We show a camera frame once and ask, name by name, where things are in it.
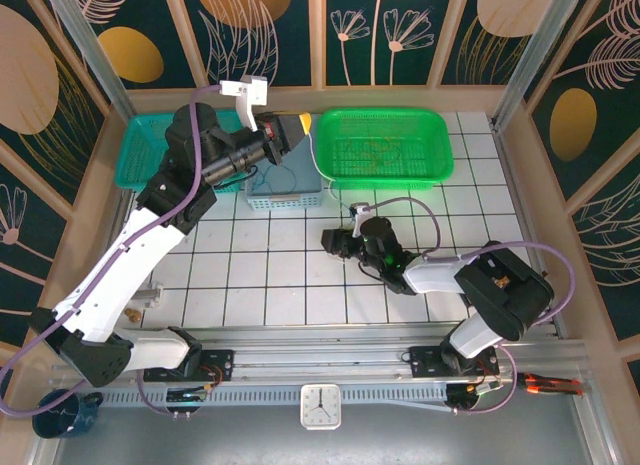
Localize white wire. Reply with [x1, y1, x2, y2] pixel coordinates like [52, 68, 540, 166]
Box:
[305, 129, 361, 221]

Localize blue wire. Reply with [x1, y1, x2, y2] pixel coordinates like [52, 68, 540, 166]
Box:
[248, 165, 275, 196]

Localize teal plastic basket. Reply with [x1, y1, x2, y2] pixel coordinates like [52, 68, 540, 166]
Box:
[114, 112, 251, 196]

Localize light blue plastic basket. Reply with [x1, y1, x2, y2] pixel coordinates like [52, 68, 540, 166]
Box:
[244, 113, 325, 211]

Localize green plastic basket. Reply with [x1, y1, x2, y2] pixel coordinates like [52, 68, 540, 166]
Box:
[315, 106, 455, 191]

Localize white square clock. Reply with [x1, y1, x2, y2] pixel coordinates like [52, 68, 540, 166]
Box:
[299, 383, 343, 430]

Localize black controller board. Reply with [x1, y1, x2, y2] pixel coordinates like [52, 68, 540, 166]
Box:
[165, 387, 210, 419]
[445, 382, 505, 415]

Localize orange black pliers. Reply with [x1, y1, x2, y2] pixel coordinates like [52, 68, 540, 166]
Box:
[514, 370, 584, 397]

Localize dark blue mug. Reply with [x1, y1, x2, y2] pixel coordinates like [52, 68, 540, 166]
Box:
[32, 388, 105, 440]

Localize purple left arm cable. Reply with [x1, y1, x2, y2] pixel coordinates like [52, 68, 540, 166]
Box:
[0, 84, 224, 419]

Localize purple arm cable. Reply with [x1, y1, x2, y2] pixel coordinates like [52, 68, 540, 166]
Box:
[368, 196, 575, 417]
[0, 84, 224, 419]

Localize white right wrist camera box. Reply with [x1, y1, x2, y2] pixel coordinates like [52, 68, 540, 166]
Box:
[348, 201, 372, 239]

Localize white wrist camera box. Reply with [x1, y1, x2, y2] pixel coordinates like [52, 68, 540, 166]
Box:
[348, 201, 372, 239]
[218, 75, 270, 132]

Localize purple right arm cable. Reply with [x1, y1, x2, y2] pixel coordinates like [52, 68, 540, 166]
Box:
[368, 196, 575, 417]

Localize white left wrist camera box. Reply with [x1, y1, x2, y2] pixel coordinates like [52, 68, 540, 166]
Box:
[218, 75, 270, 132]

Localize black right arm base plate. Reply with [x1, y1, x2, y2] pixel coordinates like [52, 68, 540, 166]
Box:
[408, 344, 501, 381]

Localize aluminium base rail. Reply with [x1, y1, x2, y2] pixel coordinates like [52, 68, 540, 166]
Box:
[49, 327, 589, 386]

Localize aluminium frame post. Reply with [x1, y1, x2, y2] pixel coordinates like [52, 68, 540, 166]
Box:
[492, 0, 586, 131]
[42, 0, 135, 117]

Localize grey metal bracket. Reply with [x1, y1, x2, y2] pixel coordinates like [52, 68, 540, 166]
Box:
[130, 282, 165, 307]

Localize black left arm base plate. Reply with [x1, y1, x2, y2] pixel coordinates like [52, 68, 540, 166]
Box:
[143, 348, 235, 383]

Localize grey slotted cable duct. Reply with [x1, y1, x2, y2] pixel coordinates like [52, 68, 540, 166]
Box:
[97, 384, 451, 407]

